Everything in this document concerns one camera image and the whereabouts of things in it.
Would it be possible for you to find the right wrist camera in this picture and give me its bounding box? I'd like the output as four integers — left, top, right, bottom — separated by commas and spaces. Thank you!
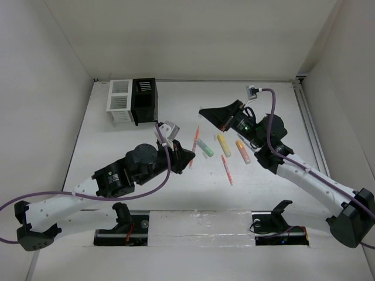
246, 85, 261, 101

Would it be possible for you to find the yellow highlighter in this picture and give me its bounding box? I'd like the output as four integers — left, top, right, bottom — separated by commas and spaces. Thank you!
217, 134, 231, 157

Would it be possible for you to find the aluminium rail right side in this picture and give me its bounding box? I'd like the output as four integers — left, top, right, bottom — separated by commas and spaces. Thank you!
291, 77, 330, 177

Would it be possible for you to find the red pen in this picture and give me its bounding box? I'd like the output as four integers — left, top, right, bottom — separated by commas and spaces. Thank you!
221, 155, 233, 186
189, 125, 200, 169

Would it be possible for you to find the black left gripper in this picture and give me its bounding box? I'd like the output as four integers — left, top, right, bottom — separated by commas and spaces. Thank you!
136, 139, 195, 186

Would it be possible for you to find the blue pen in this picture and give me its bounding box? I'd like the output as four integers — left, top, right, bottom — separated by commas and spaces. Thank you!
238, 135, 257, 153

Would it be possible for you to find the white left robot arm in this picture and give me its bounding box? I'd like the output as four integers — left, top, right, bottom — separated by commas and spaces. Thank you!
14, 140, 195, 252

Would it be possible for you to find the orange highlighter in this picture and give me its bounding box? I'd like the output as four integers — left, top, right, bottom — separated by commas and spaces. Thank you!
236, 140, 251, 165

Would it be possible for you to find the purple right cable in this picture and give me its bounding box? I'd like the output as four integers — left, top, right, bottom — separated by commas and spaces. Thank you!
257, 87, 375, 246

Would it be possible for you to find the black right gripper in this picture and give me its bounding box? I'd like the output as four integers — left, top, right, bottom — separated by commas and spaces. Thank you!
200, 100, 265, 149

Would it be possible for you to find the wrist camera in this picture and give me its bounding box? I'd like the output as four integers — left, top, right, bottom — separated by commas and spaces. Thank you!
246, 85, 261, 101
155, 121, 180, 143

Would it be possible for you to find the black slatted pen holder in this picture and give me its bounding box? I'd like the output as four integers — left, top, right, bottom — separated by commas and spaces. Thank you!
131, 78, 158, 126

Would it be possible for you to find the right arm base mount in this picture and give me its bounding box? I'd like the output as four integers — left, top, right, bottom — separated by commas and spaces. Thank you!
249, 200, 309, 246

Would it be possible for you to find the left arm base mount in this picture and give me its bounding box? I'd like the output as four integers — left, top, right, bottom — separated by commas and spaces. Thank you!
93, 203, 150, 246

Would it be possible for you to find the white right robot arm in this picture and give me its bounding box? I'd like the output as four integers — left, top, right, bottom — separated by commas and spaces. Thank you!
199, 100, 374, 248

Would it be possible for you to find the white slatted pen holder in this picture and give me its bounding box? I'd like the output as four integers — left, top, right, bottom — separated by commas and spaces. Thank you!
106, 79, 134, 124

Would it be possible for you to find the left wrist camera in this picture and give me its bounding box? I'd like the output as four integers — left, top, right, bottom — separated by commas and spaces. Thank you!
155, 121, 180, 143

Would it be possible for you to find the green highlighter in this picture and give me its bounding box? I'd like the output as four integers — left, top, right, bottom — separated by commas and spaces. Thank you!
197, 138, 214, 157

